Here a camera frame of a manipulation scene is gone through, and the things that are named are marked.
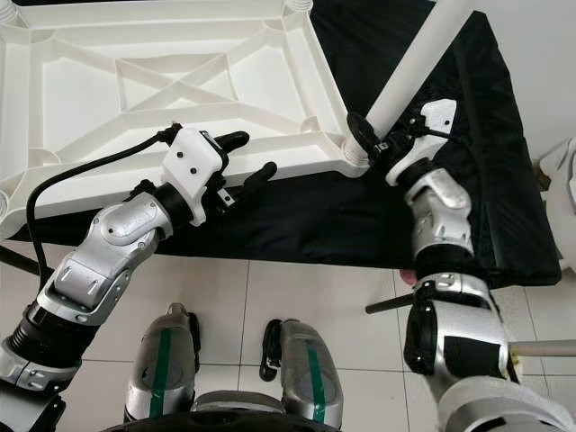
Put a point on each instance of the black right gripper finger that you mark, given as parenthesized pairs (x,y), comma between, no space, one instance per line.
(364,133)

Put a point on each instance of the white plastic table top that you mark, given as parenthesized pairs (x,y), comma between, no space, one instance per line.
(72,90)

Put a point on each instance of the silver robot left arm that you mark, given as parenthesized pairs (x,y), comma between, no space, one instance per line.
(108,256)

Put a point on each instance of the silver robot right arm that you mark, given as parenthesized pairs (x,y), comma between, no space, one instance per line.
(441,211)

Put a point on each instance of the black table cloth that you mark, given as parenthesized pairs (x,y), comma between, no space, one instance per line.
(306,216)

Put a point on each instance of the white rounded floor appliance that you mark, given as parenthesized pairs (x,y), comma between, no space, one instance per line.
(562,189)

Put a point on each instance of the black robot waist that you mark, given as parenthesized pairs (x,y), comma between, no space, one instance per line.
(243,427)

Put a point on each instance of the grey metal pole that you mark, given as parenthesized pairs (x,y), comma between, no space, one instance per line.
(544,348)

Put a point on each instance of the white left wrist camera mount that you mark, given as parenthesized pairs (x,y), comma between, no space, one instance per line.
(193,166)

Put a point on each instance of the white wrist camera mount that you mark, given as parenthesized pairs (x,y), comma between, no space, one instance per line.
(439,117)
(193,166)

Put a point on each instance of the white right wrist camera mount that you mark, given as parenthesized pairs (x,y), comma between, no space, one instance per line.
(439,117)

